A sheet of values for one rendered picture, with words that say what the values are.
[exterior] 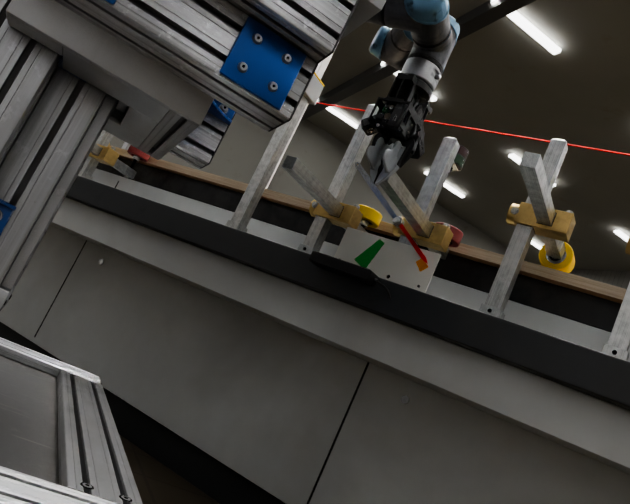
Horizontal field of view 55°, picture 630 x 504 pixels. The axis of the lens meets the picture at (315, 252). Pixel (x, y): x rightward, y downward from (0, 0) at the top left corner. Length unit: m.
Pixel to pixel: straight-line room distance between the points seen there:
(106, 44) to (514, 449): 1.18
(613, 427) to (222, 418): 1.04
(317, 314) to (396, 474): 0.43
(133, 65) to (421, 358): 0.87
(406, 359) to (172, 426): 0.83
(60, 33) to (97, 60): 0.05
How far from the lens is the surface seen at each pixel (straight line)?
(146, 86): 0.86
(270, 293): 1.59
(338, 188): 1.59
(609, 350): 1.30
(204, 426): 1.86
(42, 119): 0.96
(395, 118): 1.16
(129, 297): 2.18
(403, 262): 1.43
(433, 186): 1.50
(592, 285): 1.54
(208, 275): 1.72
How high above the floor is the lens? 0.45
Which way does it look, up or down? 10 degrees up
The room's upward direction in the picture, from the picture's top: 25 degrees clockwise
